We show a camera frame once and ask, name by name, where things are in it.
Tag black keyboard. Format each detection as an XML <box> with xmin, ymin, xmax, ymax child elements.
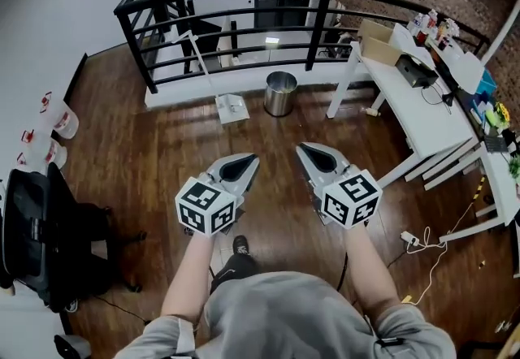
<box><xmin>483</xmin><ymin>133</ymin><xmax>509</xmax><ymax>154</ymax></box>

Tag dark grey device box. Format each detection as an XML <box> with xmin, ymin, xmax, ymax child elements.
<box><xmin>395</xmin><ymin>54</ymin><xmax>440</xmax><ymax>89</ymax></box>

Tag black mesh office chair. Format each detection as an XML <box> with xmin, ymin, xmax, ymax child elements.
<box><xmin>0</xmin><ymin>162</ymin><xmax>145</xmax><ymax>314</ymax></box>

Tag large white desk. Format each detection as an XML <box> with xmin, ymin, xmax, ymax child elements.
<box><xmin>326</xmin><ymin>40</ymin><xmax>481</xmax><ymax>192</ymax></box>

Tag person's black trousers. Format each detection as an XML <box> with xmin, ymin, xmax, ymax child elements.
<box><xmin>209</xmin><ymin>252</ymin><xmax>260</xmax><ymax>296</ymax></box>

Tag person's right forearm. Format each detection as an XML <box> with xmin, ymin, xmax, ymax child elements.
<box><xmin>343</xmin><ymin>223</ymin><xmax>402</xmax><ymax>314</ymax></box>

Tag white flat carton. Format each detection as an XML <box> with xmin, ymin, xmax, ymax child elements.
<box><xmin>388</xmin><ymin>22</ymin><xmax>439</xmax><ymax>71</ymax></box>

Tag person's grey shirt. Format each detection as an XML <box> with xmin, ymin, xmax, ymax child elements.
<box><xmin>113</xmin><ymin>270</ymin><xmax>458</xmax><ymax>359</ymax></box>

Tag white plastic chair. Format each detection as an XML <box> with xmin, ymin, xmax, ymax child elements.
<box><xmin>440</xmin><ymin>49</ymin><xmax>487</xmax><ymax>95</ymax></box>

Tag group of bottles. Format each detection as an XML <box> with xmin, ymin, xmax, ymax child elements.
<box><xmin>407</xmin><ymin>9</ymin><xmax>462</xmax><ymax>50</ymax></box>

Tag white power strip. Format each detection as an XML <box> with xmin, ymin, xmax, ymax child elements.
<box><xmin>400</xmin><ymin>230</ymin><xmax>421</xmax><ymax>248</ymax></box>

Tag person's left forearm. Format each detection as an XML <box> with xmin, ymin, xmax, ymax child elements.
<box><xmin>160</xmin><ymin>231</ymin><xmax>217</xmax><ymax>320</ymax></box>

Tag black strap buckle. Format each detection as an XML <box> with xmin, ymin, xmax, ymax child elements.
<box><xmin>374</xmin><ymin>335</ymin><xmax>406</xmax><ymax>348</ymax></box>

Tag yellow flowers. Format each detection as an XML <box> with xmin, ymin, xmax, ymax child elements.
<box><xmin>492</xmin><ymin>101</ymin><xmax>512</xmax><ymax>125</ymax></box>

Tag small white desk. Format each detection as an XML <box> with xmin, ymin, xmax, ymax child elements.
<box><xmin>440</xmin><ymin>141</ymin><xmax>520</xmax><ymax>244</ymax></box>

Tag metal trash bin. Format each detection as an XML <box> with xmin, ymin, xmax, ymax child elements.
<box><xmin>263</xmin><ymin>71</ymin><xmax>299</xmax><ymax>118</ymax></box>

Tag open cardboard box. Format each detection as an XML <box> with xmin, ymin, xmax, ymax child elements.
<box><xmin>356</xmin><ymin>18</ymin><xmax>404</xmax><ymax>67</ymax></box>

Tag blue plastic basket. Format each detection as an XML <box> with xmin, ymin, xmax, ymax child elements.
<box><xmin>474</xmin><ymin>67</ymin><xmax>499</xmax><ymax>97</ymax></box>

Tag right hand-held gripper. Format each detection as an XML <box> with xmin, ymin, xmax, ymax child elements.
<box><xmin>296</xmin><ymin>141</ymin><xmax>383</xmax><ymax>231</ymax></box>

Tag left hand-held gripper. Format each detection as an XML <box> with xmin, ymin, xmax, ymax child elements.
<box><xmin>175</xmin><ymin>153</ymin><xmax>260</xmax><ymax>237</ymax></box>

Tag person's left black shoe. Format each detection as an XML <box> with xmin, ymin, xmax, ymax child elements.
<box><xmin>232</xmin><ymin>234</ymin><xmax>250</xmax><ymax>257</ymax></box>

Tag white long-handled dustpan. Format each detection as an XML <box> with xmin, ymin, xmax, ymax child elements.
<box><xmin>172</xmin><ymin>29</ymin><xmax>250</xmax><ymax>125</ymax></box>

